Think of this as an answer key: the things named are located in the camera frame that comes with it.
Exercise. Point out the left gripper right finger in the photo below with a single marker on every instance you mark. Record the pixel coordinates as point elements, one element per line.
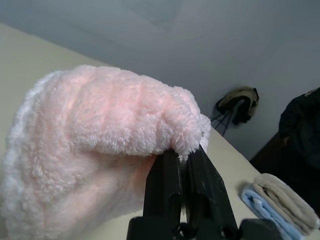
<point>207,192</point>

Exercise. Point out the light blue folded towel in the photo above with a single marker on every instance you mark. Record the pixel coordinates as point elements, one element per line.
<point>262,207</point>

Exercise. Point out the beige black hanging bag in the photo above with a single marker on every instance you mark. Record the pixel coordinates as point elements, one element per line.
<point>240,100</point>

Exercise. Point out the pink towel with swan embroidery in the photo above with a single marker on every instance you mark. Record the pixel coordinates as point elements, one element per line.
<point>87,137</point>

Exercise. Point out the beige folded towel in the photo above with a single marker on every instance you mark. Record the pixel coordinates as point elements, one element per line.
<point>282,197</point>

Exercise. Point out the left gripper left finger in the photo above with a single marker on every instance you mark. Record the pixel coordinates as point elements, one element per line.
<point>162,187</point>

